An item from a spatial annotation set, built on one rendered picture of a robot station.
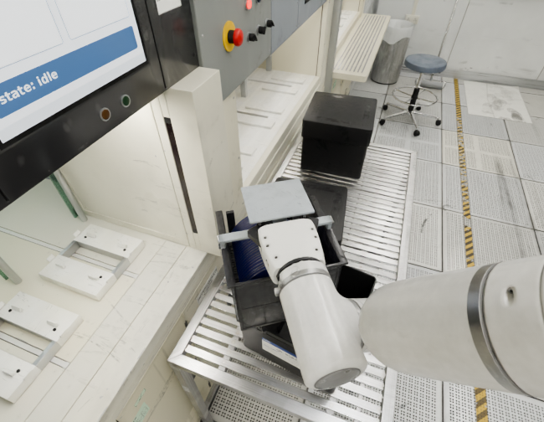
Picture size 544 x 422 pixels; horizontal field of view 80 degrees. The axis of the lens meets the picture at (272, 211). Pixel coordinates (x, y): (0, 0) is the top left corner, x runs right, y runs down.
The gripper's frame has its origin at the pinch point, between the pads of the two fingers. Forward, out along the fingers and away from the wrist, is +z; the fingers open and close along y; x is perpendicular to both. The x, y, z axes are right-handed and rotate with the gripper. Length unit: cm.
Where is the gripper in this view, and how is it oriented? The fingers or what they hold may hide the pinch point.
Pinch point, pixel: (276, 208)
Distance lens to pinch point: 62.8
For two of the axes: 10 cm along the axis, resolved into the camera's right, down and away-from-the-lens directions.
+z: -2.3, -6.8, 7.0
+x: -0.1, -7.2, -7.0
